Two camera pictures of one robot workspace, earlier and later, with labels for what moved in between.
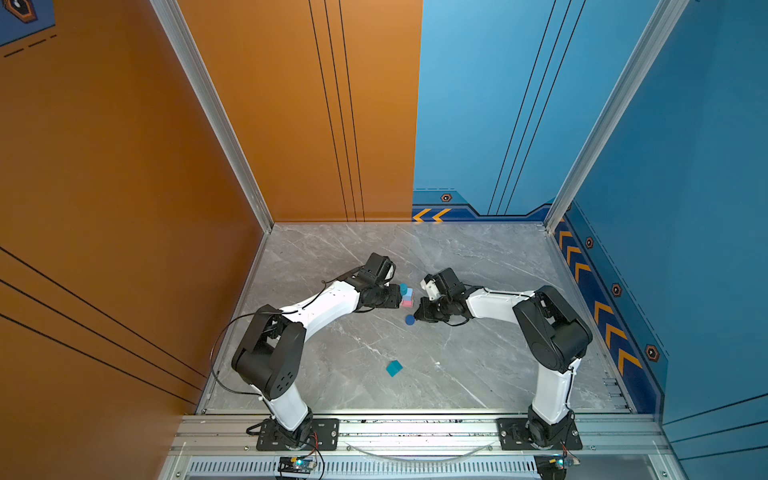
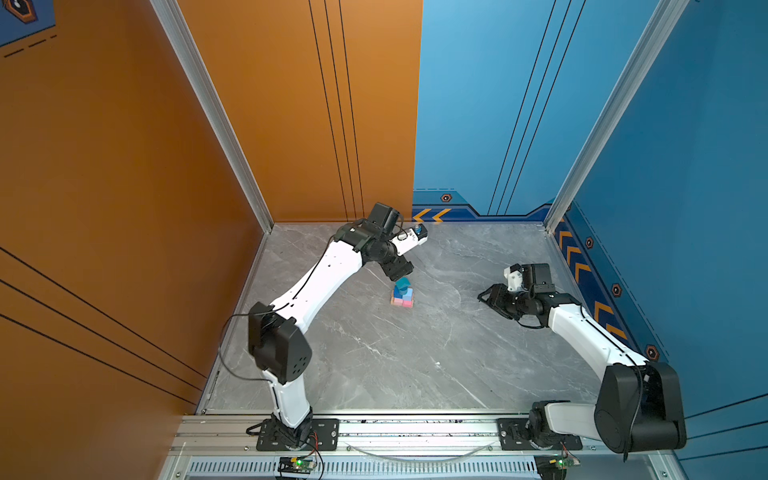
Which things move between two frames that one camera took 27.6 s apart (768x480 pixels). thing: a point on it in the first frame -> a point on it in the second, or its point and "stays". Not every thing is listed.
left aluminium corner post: [188, 54] stays
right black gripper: [424, 313] -> [496, 297]
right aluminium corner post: [665, 17] stays
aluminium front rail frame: [414, 446] stays
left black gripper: [394, 297] -> [397, 268]
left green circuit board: [292, 464] stays
